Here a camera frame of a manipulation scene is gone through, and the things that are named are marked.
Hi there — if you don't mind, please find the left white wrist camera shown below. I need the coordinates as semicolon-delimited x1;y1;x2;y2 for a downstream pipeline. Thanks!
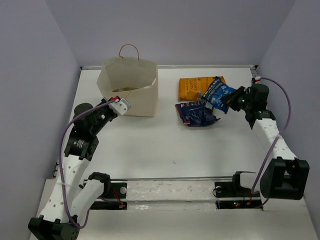
108;97;131;116

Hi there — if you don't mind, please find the purple snack bag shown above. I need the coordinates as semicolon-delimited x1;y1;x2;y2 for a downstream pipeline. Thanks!
175;100;220;127

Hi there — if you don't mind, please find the silver metal rail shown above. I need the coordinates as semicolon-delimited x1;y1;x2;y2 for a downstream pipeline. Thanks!
111;176;233;182

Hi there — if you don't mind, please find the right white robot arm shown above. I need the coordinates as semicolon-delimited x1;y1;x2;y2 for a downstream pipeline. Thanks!
222;83;310;200

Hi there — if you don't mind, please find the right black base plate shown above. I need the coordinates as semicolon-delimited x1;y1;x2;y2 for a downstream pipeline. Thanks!
212;181;262;210

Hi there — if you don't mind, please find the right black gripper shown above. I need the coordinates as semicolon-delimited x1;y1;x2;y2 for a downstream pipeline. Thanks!
220;86;253;112

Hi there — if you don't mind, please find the beige paper bag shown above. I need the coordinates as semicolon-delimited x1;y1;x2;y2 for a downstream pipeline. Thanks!
97;52;159;117

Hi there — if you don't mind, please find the blue potato chips bag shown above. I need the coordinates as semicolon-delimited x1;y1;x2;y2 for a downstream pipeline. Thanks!
201;76;236;114

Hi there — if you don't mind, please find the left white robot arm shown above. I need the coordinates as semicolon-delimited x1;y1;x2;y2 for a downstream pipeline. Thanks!
28;96;131;240

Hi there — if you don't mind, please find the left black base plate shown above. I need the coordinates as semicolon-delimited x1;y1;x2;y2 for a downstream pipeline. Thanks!
90;182;128;211

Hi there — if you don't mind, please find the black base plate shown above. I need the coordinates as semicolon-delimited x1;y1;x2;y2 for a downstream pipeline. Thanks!
212;181;262;210
90;182;128;211

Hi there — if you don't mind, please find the orange Kettle chips bag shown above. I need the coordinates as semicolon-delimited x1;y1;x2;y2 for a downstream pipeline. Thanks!
178;76;226;102

